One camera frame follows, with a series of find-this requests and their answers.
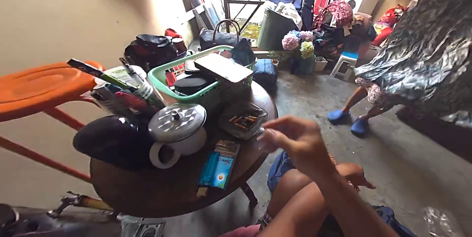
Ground person's right hand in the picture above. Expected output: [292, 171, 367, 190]
[255, 115, 335, 179]

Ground person's right forearm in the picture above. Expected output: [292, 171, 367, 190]
[313, 163, 400, 237]

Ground blue denim cloth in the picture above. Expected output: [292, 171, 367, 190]
[267, 151, 295, 193]

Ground pile of cigarette butts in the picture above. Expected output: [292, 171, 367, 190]
[229, 114, 259, 131]

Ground glass ashtray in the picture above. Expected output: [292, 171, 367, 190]
[219, 102, 268, 141]

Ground blue clog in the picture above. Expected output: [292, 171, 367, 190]
[350, 117, 369, 138]
[327, 109, 352, 125]

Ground blue fabric bag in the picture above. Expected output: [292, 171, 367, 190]
[253, 59, 278, 89]

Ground dark flower vase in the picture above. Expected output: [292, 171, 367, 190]
[290, 55, 316, 76]

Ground blue cigarette pack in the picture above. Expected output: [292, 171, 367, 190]
[199, 140, 241, 190]

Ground teal lighter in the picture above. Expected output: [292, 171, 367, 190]
[199, 152, 221, 187]

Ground yellow-green flower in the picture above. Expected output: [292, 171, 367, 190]
[300, 41, 315, 59]

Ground pink flower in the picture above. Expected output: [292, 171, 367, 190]
[282, 32, 300, 51]

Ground dark cloth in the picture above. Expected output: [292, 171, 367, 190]
[231, 38, 256, 67]

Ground white flat box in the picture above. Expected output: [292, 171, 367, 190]
[193, 53, 254, 83]

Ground blue and white stool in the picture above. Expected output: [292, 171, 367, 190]
[330, 51, 359, 82]

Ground white enamel mug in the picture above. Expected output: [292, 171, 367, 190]
[149, 119, 208, 169]

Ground dark green bin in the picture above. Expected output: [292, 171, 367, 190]
[257, 3, 302, 52]

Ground pink and blue flowers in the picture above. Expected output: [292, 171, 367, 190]
[291, 30, 315, 42]

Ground black oval case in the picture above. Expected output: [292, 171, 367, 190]
[174, 74, 216, 96]

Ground white cloth bundle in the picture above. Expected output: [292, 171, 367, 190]
[263, 0, 303, 28]

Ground shiny metal lid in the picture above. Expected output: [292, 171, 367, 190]
[148, 104, 207, 144]

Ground pink floral cloth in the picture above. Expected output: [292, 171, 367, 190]
[313, 0, 354, 30]

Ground red item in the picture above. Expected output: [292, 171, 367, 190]
[165, 63, 186, 87]

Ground light green plastic basket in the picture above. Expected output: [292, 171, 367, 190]
[147, 45, 256, 112]

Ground red-lidded jar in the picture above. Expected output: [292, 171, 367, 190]
[164, 28, 188, 58]

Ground round dark wooden table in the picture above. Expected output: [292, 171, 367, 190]
[89, 80, 279, 218]

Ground clear plastic cup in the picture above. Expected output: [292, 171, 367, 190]
[133, 82, 167, 116]

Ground crumpled silver grey cloth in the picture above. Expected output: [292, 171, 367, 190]
[354, 0, 472, 128]

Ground red bag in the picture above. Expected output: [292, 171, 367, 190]
[372, 4, 409, 47]

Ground black bag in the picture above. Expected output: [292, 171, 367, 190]
[124, 34, 178, 72]

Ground grey plastic object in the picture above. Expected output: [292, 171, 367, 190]
[120, 215, 167, 237]

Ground grey pen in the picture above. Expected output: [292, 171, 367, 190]
[119, 57, 146, 89]

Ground glossy dark round container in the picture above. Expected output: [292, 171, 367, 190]
[73, 115, 157, 170]

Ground crumpled clear plastic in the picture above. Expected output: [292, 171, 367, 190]
[422, 207, 458, 237]

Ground white plastic tub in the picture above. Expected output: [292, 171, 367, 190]
[94, 65, 148, 94]

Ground black and green marker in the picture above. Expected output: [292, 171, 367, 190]
[67, 58, 138, 93]

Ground metal and yellow rod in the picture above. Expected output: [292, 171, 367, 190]
[48, 191, 118, 220]

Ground orange plastic stool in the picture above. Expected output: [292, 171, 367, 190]
[0, 61, 105, 184]

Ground dark handbag with brown handles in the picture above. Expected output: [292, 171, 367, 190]
[199, 19, 251, 51]

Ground dark metal frame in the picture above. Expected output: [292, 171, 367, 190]
[221, 0, 267, 36]

